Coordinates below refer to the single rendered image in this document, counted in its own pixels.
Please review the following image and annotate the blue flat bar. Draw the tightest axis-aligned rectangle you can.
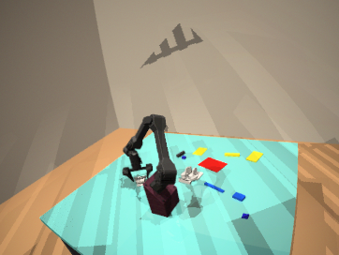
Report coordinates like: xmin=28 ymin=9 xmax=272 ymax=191
xmin=204 ymin=182 xmax=224 ymax=193

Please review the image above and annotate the yellow flat plate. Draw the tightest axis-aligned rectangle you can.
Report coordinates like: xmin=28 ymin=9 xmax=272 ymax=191
xmin=246 ymin=151 xmax=263 ymax=162
xmin=193 ymin=148 xmax=206 ymax=155

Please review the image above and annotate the blue rectangular block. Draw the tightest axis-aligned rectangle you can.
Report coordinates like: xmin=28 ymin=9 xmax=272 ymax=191
xmin=232 ymin=192 xmax=245 ymax=201

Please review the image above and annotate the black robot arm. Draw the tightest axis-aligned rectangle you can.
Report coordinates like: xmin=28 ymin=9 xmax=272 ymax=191
xmin=123 ymin=114 xmax=177 ymax=194

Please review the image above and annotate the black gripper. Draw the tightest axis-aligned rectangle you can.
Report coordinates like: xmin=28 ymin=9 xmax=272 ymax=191
xmin=122 ymin=160 xmax=153 ymax=182

